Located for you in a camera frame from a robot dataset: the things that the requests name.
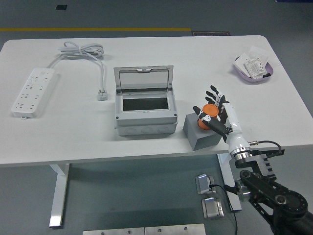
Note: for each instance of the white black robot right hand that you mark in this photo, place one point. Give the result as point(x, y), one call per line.
point(234, 127)

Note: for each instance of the orange cylindrical battery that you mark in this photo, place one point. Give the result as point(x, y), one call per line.
point(210, 110)

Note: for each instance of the transparent hinged box lid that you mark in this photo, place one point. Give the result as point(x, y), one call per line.
point(144, 80)

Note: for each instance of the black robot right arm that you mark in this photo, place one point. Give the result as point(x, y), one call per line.
point(291, 200)

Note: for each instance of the grey block battery holder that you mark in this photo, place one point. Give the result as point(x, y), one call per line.
point(203, 142)

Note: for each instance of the white card box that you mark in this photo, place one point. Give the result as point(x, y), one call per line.
point(240, 62)

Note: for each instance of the grey plastic junction box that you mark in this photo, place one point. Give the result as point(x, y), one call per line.
point(144, 127)

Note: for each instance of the white table leg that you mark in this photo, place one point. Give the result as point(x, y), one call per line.
point(227, 171)
point(58, 195)

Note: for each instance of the purple plastic tray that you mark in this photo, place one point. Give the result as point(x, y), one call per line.
point(247, 79)

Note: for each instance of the black table control panel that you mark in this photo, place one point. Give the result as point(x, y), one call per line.
point(277, 152)

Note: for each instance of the small black part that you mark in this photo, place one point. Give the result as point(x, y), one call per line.
point(268, 75)

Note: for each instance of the silver foot pedal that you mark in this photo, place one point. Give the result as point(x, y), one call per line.
point(212, 208)
point(204, 183)

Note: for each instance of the clear plastic bag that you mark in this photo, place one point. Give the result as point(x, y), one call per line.
point(259, 52)

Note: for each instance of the dark floor mat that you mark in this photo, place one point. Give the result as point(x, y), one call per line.
point(211, 33)

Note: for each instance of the grey metal plate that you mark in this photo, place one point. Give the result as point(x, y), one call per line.
point(112, 231)

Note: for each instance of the white power strip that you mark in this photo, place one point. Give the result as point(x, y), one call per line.
point(31, 93)

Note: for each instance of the black square floor cover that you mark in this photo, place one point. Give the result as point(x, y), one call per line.
point(61, 7)

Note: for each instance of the white printed switch panel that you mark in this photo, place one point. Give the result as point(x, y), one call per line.
point(255, 68)

